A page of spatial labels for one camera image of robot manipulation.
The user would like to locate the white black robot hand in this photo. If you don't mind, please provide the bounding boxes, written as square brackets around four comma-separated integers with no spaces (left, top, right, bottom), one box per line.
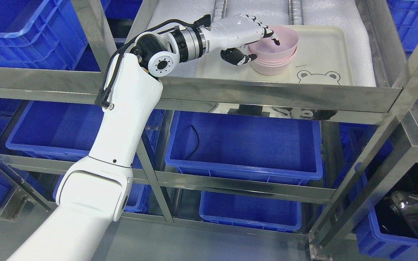
[201,14,276,66]

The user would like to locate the pink ikea bowl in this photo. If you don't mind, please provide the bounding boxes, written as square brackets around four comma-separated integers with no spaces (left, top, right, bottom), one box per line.
[248,25,300,62]

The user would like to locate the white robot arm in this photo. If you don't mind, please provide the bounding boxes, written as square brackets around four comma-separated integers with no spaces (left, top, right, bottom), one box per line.
[9,14,211,261]

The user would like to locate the steel storage shelf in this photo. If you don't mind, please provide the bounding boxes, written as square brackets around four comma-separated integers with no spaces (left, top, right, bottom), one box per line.
[0,0,418,258]

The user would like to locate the blue bin left middle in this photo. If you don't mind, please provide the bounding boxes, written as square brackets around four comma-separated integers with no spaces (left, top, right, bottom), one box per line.
[5,100,165,169]

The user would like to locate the blue bin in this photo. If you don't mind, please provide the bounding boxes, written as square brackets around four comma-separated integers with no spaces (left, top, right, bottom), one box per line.
[199,191,302,232]
[0,0,88,70]
[165,111,324,185]
[355,163,418,261]
[5,100,165,169]

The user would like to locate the stacked pink bowls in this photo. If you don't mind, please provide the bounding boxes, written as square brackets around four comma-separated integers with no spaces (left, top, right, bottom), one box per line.
[251,48,298,76]

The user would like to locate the cream bear tray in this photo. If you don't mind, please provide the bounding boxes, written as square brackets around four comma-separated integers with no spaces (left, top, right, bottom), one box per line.
[196,25,353,86]

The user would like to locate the blue bin upper left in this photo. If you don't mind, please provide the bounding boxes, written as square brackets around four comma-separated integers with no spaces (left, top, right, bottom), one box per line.
[0,0,88,70]

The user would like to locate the blue bin bottom centre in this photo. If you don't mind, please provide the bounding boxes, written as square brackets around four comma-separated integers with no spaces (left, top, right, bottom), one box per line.
[199,191,302,232]

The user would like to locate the blue bin bottom right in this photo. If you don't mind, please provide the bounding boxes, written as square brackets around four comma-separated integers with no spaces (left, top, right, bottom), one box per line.
[355,163,418,261]

